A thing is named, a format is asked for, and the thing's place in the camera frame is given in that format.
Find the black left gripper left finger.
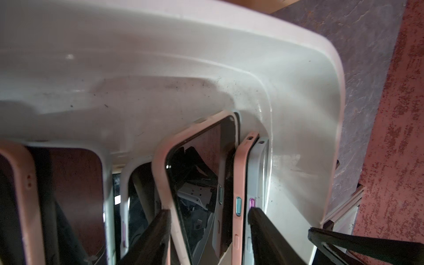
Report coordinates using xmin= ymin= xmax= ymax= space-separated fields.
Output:
xmin=118 ymin=210 xmax=171 ymax=265

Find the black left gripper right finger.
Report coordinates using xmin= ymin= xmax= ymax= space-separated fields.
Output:
xmin=248 ymin=208 xmax=305 ymax=265

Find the pink case phone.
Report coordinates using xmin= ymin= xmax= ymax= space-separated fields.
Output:
xmin=152 ymin=110 xmax=239 ymax=265
xmin=1 ymin=140 xmax=45 ymax=265

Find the white case phone middle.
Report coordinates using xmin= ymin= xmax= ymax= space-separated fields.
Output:
xmin=119 ymin=156 xmax=156 ymax=258

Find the white case phone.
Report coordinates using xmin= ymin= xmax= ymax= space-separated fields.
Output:
xmin=119 ymin=156 xmax=156 ymax=258
xmin=242 ymin=137 xmax=268 ymax=265

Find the white plastic storage tray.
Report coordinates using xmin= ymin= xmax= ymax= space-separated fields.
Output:
xmin=1 ymin=1 xmax=345 ymax=264

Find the beige plastic file organizer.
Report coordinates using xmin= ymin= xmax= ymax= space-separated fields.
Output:
xmin=224 ymin=0 xmax=299 ymax=14

